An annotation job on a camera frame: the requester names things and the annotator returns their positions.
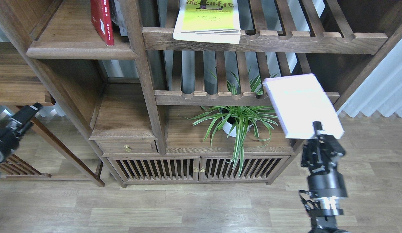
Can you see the white curtain right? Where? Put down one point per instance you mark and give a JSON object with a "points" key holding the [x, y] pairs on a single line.
{"points": [[381, 92]]}

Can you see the large dark wooden bookshelf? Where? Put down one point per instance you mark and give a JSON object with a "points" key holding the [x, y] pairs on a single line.
{"points": [[139, 91]]}

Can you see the brass drawer knob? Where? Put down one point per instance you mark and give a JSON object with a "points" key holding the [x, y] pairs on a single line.
{"points": [[127, 148]]}

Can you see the yellow-green paperback book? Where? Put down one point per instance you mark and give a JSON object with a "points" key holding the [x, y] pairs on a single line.
{"points": [[211, 21]]}

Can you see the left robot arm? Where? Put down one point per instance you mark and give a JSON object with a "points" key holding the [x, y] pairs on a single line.
{"points": [[19, 124]]}

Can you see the wooden side table left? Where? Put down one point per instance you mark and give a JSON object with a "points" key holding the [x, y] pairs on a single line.
{"points": [[19, 86]]}

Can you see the upright books on shelf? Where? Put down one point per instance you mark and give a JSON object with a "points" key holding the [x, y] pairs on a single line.
{"points": [[117, 16]]}

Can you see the spider plant in white pot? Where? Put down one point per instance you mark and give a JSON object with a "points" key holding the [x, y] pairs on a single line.
{"points": [[237, 120]]}

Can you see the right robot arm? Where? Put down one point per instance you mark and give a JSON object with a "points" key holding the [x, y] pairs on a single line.
{"points": [[322, 212]]}

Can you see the white lavender paperback book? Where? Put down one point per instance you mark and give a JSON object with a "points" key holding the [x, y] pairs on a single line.
{"points": [[299, 100]]}

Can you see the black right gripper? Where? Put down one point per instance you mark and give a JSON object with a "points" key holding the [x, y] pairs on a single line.
{"points": [[321, 158]]}

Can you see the red paperback book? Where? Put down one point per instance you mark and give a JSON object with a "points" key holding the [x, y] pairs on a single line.
{"points": [[101, 20]]}

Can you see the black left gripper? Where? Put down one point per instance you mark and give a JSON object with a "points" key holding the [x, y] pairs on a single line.
{"points": [[19, 124]]}

